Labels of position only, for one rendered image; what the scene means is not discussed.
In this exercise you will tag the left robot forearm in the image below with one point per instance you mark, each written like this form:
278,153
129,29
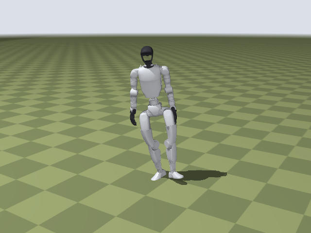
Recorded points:
171,99

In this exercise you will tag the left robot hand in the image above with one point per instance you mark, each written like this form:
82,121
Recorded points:
174,113

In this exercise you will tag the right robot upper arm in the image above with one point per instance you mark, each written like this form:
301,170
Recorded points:
134,82

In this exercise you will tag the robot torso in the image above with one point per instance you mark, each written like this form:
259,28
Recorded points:
151,84

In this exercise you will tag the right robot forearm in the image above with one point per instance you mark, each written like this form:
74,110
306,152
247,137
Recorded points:
133,102

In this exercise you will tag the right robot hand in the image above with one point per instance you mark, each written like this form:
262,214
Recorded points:
132,116

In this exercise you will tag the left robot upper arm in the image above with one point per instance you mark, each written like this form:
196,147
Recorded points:
167,80

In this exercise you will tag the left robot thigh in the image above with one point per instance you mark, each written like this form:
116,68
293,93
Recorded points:
170,127

